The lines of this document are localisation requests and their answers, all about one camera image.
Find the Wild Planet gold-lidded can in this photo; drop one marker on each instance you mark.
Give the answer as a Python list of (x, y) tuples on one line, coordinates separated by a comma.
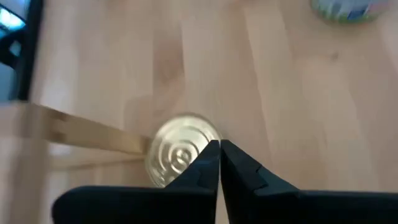
[(174, 149)]

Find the Bumble Bee tuna can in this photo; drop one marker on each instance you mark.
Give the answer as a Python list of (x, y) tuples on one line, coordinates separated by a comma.
[(348, 11)]

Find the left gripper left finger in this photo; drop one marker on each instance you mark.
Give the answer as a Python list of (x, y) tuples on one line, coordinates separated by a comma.
[(174, 205)]

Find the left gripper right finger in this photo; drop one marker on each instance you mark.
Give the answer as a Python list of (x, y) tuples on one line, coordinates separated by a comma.
[(280, 208)]

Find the wooden slatted shelf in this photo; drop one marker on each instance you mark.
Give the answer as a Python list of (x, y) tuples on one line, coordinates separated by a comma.
[(93, 133)]

